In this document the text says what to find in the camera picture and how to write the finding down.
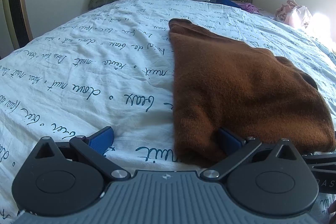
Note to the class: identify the dark blue cloth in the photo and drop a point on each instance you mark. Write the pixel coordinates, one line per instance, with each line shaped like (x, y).
(227, 2)

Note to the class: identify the gold tower air conditioner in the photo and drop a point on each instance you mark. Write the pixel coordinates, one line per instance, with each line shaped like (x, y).
(15, 3)

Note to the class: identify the brown knit sweater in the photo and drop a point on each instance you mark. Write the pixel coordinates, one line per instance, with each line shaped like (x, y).
(236, 82)

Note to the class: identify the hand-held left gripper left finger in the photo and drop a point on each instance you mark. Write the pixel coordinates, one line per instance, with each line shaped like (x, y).
(101, 140)

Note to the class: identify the pile of pink clothes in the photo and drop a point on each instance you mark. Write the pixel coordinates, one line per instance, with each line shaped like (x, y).
(294, 14)

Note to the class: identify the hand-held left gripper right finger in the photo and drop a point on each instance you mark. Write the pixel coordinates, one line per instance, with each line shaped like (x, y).
(229, 140)

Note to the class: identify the white script-print bed blanket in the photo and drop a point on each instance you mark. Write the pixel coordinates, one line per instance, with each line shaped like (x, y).
(78, 69)

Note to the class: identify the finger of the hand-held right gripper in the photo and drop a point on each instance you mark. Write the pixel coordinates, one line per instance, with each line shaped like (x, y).
(320, 157)

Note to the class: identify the purple cloth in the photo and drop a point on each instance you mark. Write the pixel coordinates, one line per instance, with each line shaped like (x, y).
(248, 7)

